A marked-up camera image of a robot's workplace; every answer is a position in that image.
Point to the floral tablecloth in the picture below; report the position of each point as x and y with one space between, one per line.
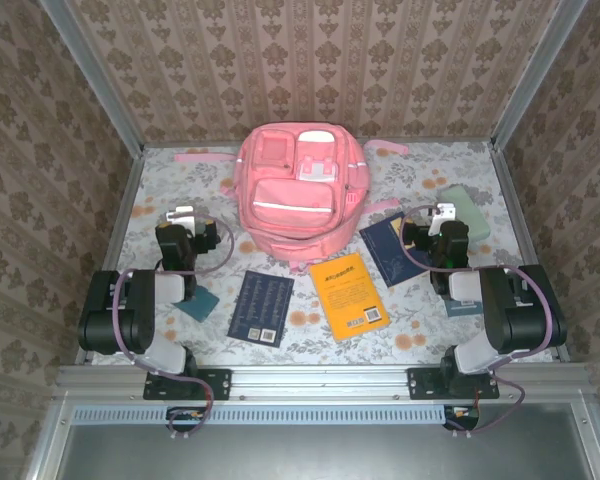
420 320

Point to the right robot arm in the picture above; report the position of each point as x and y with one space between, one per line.
520 310

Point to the pink student backpack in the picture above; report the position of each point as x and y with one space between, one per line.
290 210

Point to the grey metal panel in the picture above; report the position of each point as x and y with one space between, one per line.
330 455

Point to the teal booklet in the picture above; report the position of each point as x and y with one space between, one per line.
460 307

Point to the aluminium side rail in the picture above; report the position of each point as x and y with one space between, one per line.
122 210
520 210

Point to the aluminium cross rail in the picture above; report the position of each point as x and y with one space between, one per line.
320 380

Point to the small teal notebook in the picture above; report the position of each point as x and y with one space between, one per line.
202 302

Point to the dark blue book QR codes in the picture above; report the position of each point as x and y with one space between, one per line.
262 305

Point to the navy book gold print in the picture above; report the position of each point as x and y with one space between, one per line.
385 245

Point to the yellow book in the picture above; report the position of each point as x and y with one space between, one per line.
347 300

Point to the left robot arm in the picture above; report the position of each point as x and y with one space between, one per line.
115 310

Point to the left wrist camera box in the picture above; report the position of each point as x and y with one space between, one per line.
180 215

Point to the aluminium corner post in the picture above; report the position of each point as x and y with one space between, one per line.
530 85
100 85

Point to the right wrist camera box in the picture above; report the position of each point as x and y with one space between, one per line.
442 215

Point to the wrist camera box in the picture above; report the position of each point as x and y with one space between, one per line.
442 215
180 215

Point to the pale green pencil case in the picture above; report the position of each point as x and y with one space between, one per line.
472 215

